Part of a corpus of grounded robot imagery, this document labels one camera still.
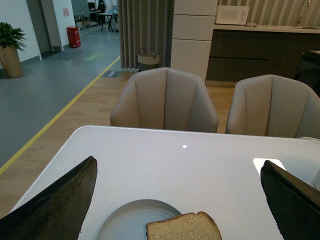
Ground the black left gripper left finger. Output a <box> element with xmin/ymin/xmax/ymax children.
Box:
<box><xmin>0</xmin><ymin>156</ymin><xmax>98</xmax><ymax>240</ymax></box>

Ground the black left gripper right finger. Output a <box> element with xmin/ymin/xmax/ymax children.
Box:
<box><xmin>260</xmin><ymin>160</ymin><xmax>320</xmax><ymax>240</ymax></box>

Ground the white round plate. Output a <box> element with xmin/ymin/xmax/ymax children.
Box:
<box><xmin>97</xmin><ymin>199</ymin><xmax>181</xmax><ymax>240</ymax></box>

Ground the brown bread slice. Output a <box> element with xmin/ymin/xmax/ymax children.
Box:
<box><xmin>145</xmin><ymin>211</ymin><xmax>222</xmax><ymax>240</ymax></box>

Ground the beige right dining chair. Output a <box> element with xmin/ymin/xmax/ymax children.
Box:
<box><xmin>225</xmin><ymin>74</ymin><xmax>320</xmax><ymax>139</ymax></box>

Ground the beige dining chair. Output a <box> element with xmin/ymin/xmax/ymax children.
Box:
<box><xmin>225</xmin><ymin>74</ymin><xmax>320</xmax><ymax>139</ymax></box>
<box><xmin>110</xmin><ymin>67</ymin><xmax>219</xmax><ymax>133</ymax></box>

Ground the beige left dining chair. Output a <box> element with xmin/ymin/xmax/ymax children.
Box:
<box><xmin>110</xmin><ymin>67</ymin><xmax>219</xmax><ymax>133</ymax></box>

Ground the dark kitchen counter cabinet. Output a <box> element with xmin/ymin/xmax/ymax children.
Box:
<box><xmin>206</xmin><ymin>29</ymin><xmax>320</xmax><ymax>82</ymax></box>

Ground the green potted plant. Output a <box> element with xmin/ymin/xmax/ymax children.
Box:
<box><xmin>0</xmin><ymin>22</ymin><xmax>26</xmax><ymax>78</ymax></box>

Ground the red fire extinguisher box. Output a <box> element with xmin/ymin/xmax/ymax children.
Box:
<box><xmin>66</xmin><ymin>26</ymin><xmax>81</xmax><ymax>48</ymax></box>

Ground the white microwave oven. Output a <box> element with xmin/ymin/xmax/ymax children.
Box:
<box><xmin>215</xmin><ymin>5</ymin><xmax>250</xmax><ymax>25</ymax></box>

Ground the beige pleated curtain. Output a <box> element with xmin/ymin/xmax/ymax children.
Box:
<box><xmin>117</xmin><ymin>0</ymin><xmax>175</xmax><ymax>69</ymax></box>

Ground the white tall cabinet column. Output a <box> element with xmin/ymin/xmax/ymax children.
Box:
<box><xmin>170</xmin><ymin>0</ymin><xmax>218</xmax><ymax>81</ymax></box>

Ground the woven basket with handles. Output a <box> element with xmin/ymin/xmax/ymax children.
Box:
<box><xmin>138</xmin><ymin>47</ymin><xmax>161</xmax><ymax>72</ymax></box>

